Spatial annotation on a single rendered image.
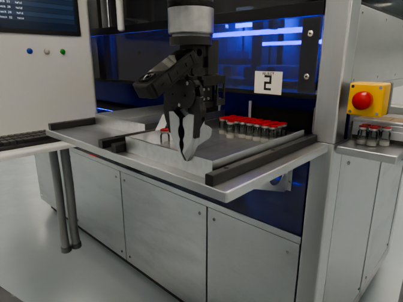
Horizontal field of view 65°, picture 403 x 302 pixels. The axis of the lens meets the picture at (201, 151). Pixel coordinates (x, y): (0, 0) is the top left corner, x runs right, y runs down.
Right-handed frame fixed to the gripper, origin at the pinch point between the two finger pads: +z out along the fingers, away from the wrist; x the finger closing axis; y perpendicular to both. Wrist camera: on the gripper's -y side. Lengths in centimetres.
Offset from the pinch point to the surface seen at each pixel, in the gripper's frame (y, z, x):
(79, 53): 27, -19, 88
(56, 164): 16, 28, 99
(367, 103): 35.3, -7.4, -19.4
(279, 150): 19.8, 1.7, -8.0
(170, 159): 1.1, 2.1, 4.8
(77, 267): 24, 92, 110
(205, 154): 11.3, 3.4, 5.0
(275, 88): 38.6, -8.9, 4.5
